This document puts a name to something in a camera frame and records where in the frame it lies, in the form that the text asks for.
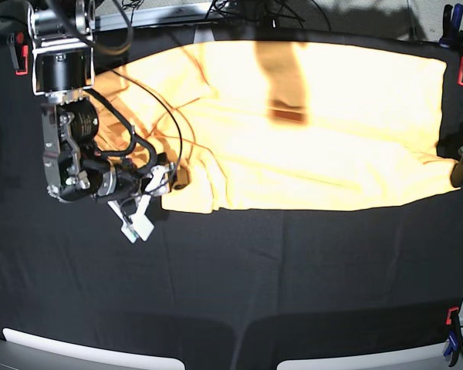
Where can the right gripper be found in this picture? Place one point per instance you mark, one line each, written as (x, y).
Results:
(164, 177)

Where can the yellow t-shirt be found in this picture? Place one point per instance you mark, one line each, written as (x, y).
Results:
(288, 125)

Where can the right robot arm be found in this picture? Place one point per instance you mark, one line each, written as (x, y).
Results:
(63, 71)

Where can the blue clamp top right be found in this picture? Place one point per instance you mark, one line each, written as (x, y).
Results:
(452, 35)

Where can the black table cloth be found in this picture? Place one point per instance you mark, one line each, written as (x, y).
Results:
(232, 289)

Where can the red blue clamp bottom right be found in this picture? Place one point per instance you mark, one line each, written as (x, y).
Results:
(454, 339)

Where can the red clamp top left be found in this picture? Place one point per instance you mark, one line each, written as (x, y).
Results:
(19, 50)

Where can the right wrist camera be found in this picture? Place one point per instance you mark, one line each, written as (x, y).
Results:
(139, 227)

